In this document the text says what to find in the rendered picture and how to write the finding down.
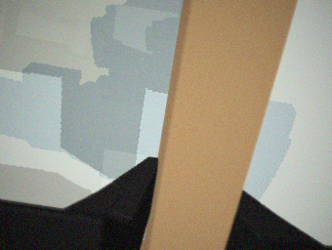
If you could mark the long tan wooden rail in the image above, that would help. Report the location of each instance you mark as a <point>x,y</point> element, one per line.
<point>226,59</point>

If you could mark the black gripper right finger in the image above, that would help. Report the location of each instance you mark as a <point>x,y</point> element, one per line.
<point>256,227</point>

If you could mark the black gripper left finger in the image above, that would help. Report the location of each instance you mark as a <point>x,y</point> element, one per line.
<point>112,218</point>

